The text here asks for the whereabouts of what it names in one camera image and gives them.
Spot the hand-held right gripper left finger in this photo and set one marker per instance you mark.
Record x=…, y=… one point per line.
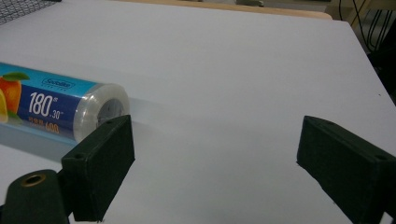
x=99, y=168

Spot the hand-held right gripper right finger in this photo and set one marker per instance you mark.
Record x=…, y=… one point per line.
x=348, y=168

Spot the black mesh basket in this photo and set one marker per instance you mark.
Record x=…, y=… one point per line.
x=18, y=8

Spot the blue plastic wrap roll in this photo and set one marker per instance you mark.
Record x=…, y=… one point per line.
x=53, y=105

